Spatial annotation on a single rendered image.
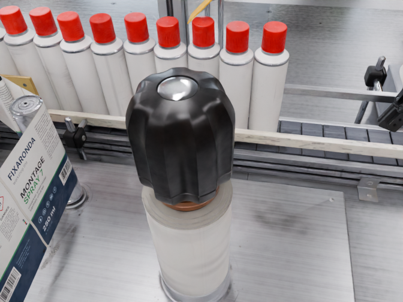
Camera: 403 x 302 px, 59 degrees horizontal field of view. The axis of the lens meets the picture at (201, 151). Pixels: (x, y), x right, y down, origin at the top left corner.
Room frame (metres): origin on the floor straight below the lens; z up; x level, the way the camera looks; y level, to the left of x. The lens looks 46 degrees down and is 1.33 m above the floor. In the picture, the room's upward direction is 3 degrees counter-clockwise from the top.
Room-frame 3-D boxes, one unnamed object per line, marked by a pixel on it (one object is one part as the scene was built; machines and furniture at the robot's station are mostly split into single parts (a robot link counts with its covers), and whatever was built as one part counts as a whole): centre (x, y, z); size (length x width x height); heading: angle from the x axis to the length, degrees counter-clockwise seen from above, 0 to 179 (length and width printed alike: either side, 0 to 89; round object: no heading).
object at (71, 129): (0.46, 0.21, 0.89); 0.06 x 0.03 x 0.12; 168
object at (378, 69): (0.49, -0.31, 0.91); 0.07 x 0.03 x 0.16; 168
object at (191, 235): (0.20, 0.01, 1.03); 0.09 x 0.09 x 0.30
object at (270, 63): (0.46, -0.11, 0.98); 0.05 x 0.05 x 0.20
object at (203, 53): (0.49, -0.01, 0.98); 0.05 x 0.05 x 0.20
